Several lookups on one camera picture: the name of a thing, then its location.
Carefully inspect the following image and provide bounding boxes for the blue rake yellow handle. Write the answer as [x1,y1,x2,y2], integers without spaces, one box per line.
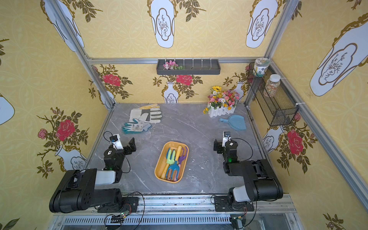
[166,161,180,181]

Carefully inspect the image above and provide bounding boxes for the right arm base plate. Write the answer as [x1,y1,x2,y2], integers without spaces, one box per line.
[210,195,255,212]

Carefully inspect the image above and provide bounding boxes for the right circuit board with wires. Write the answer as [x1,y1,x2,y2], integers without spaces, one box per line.
[229,215,246,230]

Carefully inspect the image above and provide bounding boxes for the left circuit board with wires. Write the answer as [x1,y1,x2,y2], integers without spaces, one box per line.
[103,210,131,230]

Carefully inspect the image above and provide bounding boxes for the circuit board with wires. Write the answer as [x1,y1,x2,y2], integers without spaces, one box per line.
[229,215,246,230]
[103,210,131,230]

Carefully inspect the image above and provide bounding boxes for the jar with green label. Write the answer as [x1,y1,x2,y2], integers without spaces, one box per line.
[253,57,270,77]

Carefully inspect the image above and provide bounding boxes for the pink artificial flowers on shelf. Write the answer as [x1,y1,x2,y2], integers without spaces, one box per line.
[163,60,184,70]

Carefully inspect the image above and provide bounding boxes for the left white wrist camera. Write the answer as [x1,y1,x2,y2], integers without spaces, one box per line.
[109,134,123,150]

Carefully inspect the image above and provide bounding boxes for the clear jar white lid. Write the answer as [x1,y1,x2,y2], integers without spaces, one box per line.
[263,74,281,98]

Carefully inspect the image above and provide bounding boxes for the grey wall shelf tray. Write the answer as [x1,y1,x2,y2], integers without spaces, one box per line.
[156,58,221,75]

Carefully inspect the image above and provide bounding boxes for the blue fork yellow handle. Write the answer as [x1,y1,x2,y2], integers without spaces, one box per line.
[174,145,183,165]

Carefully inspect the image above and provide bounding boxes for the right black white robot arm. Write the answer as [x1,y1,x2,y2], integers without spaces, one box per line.
[213,139,284,211]

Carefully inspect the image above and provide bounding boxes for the white grey work glove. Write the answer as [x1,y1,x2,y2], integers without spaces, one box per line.
[129,103,163,124]

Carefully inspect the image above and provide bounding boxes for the yellow plastic storage tray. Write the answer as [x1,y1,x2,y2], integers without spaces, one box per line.
[154,141,189,184]

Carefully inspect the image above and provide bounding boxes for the black wire mesh basket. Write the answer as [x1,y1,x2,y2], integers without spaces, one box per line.
[244,63,299,126]

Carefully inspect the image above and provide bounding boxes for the blue plastic dustpan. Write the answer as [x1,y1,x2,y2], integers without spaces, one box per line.
[219,115,246,131]

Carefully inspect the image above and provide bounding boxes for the teal white garden glove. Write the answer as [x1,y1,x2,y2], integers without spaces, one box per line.
[122,119,151,134]

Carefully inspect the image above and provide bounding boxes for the flowers in white fence pot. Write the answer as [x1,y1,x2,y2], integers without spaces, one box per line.
[203,86,240,117]

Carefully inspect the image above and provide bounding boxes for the purple rake pink handle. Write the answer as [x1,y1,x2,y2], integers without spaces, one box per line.
[174,147,188,181]

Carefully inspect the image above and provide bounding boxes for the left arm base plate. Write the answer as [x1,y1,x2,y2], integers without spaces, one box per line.
[97,196,139,213]

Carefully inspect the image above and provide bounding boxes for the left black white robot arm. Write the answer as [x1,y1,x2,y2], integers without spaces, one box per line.
[49,138,139,213]

